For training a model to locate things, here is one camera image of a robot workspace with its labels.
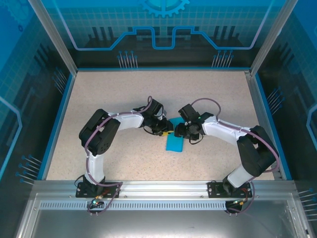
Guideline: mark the grey metal sheet panel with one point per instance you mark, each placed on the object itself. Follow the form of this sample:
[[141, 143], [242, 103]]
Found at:
[[158, 223]]

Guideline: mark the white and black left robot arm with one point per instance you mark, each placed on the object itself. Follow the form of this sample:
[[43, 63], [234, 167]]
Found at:
[[99, 138]]

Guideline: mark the aluminium side rail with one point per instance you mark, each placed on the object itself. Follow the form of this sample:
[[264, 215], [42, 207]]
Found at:
[[257, 99]]

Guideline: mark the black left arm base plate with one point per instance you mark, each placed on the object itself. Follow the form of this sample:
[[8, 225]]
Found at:
[[81, 191]]

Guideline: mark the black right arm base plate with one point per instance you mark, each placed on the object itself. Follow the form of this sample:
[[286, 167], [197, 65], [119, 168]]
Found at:
[[213, 189]]

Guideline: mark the aluminium mounting rail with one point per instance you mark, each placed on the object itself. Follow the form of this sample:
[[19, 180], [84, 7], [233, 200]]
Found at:
[[163, 189]]

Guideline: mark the blue edge strip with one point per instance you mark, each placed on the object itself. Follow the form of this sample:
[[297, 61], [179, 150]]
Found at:
[[58, 124], [264, 99]]

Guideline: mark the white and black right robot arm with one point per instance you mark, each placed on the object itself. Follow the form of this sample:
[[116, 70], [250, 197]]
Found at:
[[255, 153]]

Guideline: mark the blue cloth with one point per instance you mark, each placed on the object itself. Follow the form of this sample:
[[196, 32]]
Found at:
[[174, 144]]

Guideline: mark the aluminium frame post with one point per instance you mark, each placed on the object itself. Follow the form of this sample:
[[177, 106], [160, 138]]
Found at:
[[272, 37], [55, 37]]

